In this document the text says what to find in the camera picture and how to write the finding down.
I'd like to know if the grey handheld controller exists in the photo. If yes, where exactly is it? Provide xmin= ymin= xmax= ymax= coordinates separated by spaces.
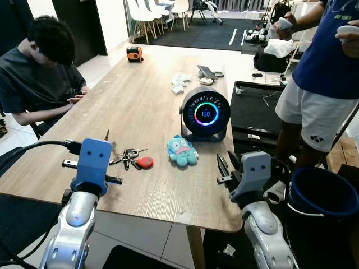
xmin=277 ymin=18 xmax=294 ymax=32
xmin=335 ymin=25 xmax=359 ymax=40

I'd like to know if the standing person left hand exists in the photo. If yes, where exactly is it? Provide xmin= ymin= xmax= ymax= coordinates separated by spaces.
xmin=337 ymin=20 xmax=359 ymax=60

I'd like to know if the standing person right hand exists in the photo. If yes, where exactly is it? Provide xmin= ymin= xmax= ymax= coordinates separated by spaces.
xmin=274 ymin=12 xmax=302 ymax=41

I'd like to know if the blue plush toy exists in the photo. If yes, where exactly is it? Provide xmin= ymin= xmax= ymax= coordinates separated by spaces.
xmin=167 ymin=134 xmax=200 ymax=168

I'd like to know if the black open case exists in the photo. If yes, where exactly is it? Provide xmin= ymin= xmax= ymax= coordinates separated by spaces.
xmin=230 ymin=80 xmax=298 ymax=155

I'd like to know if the round black fan with display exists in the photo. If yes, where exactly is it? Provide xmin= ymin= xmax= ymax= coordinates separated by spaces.
xmin=179 ymin=86 xmax=232 ymax=142

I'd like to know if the black floor mat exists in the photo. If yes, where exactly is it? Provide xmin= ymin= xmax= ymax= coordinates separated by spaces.
xmin=104 ymin=245 xmax=191 ymax=269
xmin=132 ymin=17 xmax=275 ymax=52
xmin=0 ymin=193 xmax=62 ymax=264

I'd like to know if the orange black tape measure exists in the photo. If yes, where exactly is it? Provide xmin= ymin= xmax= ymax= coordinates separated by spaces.
xmin=126 ymin=45 xmax=144 ymax=63

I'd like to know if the white crumpled tissue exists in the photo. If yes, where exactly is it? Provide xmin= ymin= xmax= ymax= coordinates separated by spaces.
xmin=171 ymin=72 xmax=192 ymax=95

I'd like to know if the seated person in grey shirt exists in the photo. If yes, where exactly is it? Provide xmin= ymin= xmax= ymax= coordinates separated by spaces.
xmin=0 ymin=15 xmax=90 ymax=127

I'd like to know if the grey phone stand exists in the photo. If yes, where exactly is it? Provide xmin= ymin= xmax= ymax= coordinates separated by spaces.
xmin=196 ymin=64 xmax=225 ymax=79

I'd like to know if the blue bucket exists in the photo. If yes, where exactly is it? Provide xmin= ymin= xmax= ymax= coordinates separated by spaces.
xmin=288 ymin=166 xmax=359 ymax=269

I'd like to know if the black bag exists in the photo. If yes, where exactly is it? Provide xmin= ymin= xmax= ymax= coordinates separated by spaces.
xmin=254 ymin=48 xmax=295 ymax=73

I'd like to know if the white plastic bag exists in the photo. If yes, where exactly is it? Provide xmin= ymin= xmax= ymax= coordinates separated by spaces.
xmin=264 ymin=38 xmax=297 ymax=59

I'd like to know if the white black device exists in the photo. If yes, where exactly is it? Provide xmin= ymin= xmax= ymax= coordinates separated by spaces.
xmin=245 ymin=27 xmax=270 ymax=45

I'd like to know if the white chair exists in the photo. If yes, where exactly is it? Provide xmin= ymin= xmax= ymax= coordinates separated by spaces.
xmin=147 ymin=0 xmax=172 ymax=35
xmin=126 ymin=0 xmax=158 ymax=44

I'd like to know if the standing person in blue shirt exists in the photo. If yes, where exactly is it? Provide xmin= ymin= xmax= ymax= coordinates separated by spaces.
xmin=272 ymin=0 xmax=359 ymax=169

